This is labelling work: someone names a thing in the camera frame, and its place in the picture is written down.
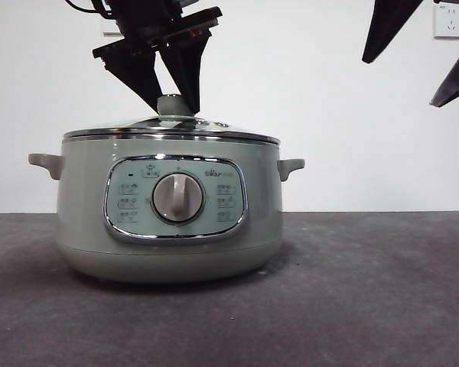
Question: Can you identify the glass lid with green knob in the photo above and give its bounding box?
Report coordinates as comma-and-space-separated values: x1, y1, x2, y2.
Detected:
63, 93, 280, 148

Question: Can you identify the pale green electric cooking pot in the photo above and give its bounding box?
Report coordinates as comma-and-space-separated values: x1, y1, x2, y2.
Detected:
28, 133, 306, 284

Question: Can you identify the black cable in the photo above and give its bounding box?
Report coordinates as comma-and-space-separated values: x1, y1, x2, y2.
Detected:
63, 0, 112, 15

